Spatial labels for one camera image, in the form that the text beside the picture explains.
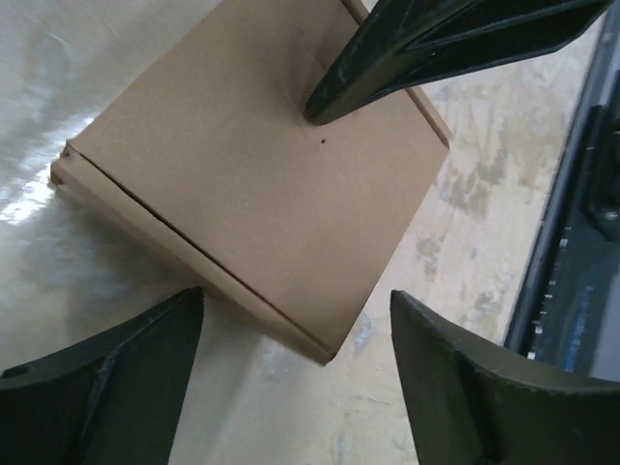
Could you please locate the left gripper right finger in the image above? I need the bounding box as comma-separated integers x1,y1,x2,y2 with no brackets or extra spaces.
389,291,619,464

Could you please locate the brown cardboard express box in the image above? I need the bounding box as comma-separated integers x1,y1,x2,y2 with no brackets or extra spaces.
50,1,450,364

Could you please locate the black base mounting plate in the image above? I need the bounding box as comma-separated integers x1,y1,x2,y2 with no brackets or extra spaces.
531,101,619,381

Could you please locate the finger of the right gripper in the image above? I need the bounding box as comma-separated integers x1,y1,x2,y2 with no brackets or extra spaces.
305,0,610,125

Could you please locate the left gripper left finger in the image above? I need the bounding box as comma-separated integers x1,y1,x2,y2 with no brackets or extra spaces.
1,288,203,464

